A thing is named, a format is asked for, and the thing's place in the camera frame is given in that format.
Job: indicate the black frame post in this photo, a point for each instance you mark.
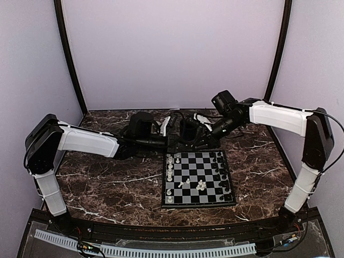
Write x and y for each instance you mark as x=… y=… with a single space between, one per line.
x=279 y=49
x=68 y=55

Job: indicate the right black frame post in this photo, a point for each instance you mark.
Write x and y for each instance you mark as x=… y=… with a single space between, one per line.
x=279 y=49

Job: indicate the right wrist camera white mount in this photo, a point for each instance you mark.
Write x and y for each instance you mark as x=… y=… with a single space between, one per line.
x=202 y=119

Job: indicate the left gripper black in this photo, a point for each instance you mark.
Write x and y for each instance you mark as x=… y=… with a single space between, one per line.
x=172 y=143

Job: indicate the white king chess piece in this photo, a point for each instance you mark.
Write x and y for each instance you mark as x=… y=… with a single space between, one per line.
x=169 y=178

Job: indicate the dark blue mug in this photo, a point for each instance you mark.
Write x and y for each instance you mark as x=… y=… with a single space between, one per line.
x=188 y=130

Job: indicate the left black frame post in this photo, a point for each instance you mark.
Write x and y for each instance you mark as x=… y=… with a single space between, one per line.
x=68 y=55

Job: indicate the black front rail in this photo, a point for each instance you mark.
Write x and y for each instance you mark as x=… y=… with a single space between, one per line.
x=98 y=228

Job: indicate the white perforated cable duct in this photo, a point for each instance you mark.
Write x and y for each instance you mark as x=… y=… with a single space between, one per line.
x=131 y=248

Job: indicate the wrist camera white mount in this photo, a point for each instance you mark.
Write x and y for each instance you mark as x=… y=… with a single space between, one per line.
x=202 y=119
x=167 y=124

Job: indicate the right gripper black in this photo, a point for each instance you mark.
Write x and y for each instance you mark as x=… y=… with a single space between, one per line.
x=204 y=134

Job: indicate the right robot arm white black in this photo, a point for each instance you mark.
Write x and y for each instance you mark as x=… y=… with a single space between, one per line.
x=312 y=126

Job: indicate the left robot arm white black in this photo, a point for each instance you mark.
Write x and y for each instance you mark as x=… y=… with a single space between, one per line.
x=52 y=135

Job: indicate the cream floral mug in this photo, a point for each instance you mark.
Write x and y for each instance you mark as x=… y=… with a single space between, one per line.
x=157 y=126

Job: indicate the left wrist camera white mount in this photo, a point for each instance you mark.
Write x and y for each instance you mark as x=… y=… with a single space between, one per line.
x=167 y=124

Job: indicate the black silver chess board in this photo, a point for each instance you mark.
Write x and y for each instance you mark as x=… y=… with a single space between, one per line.
x=200 y=180

